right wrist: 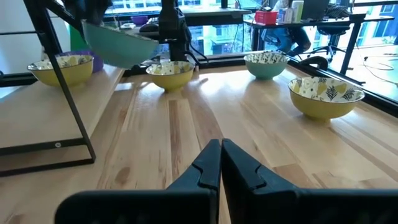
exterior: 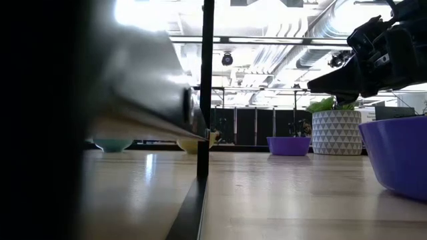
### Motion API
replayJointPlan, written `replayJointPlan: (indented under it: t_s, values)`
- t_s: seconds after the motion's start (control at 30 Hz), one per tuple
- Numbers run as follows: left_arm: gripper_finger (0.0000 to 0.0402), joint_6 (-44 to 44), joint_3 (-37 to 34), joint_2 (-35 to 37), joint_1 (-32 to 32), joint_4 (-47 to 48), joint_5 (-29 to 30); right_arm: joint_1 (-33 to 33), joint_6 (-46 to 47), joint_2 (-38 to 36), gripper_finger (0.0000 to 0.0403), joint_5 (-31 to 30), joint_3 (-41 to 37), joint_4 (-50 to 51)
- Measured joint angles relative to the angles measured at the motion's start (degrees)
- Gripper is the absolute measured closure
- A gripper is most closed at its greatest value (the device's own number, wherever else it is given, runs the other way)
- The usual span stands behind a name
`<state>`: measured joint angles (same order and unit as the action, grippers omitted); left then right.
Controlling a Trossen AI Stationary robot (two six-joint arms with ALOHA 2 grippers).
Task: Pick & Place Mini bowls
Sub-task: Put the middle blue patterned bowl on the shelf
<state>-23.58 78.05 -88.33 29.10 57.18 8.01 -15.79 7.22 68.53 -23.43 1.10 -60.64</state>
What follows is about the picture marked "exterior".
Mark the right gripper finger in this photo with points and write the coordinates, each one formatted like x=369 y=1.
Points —
x=343 y=90
x=348 y=75

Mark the teal patterned mini bowl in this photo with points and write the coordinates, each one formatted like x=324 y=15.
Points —
x=112 y=146

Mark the yellow patterned mini bowl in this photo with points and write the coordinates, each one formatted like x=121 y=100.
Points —
x=188 y=147

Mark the black ceiling lamp cluster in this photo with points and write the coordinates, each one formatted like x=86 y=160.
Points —
x=337 y=60

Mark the black computer monitor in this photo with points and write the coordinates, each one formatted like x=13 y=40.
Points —
x=393 y=112

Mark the succulent in white patterned pot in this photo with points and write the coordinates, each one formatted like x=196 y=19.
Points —
x=337 y=133

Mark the black room divider panels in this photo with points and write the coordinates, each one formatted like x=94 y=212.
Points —
x=247 y=126

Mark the silver ceiling ventilation duct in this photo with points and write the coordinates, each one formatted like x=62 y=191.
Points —
x=312 y=57

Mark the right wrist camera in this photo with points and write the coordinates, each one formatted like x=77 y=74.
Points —
x=365 y=33

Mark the black aluminium table frame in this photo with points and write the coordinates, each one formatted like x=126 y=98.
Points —
x=240 y=147

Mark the black overhead camera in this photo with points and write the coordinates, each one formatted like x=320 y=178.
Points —
x=227 y=60

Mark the black overhead frame beam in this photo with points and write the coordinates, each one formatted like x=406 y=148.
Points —
x=225 y=39

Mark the black divider post with base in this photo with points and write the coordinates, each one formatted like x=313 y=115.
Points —
x=207 y=66

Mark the grey metal camera mount bracket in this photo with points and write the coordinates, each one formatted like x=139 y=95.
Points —
x=140 y=83

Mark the black camera mount panel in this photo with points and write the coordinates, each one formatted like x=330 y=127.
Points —
x=33 y=133

